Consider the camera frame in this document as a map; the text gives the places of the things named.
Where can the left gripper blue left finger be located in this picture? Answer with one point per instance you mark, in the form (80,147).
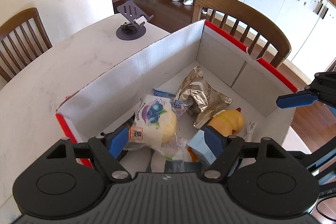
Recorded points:
(117,140)

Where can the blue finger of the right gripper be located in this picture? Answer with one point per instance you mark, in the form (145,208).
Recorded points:
(313,161)
(321,89)

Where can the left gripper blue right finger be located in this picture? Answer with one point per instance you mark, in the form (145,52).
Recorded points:
(215,141)

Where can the small light blue box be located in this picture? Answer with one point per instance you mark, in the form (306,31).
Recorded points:
(200,149)

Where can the silver foil snack bag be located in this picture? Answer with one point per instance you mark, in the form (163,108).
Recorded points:
(201,99)

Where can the blueberry bread packet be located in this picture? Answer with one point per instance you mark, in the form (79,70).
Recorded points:
(154,125)

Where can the blue soda biscuit packet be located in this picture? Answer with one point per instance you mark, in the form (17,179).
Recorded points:
(163,94)

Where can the black snack packet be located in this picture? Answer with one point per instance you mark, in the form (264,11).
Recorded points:
(130,121)

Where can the red cardboard shoe box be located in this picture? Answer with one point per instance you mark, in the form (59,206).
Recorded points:
(110,99)

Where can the grey phone stand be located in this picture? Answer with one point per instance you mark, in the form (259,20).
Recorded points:
(134,27)

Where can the dark wooden chair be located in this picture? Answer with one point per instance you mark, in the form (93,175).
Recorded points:
(23,39)

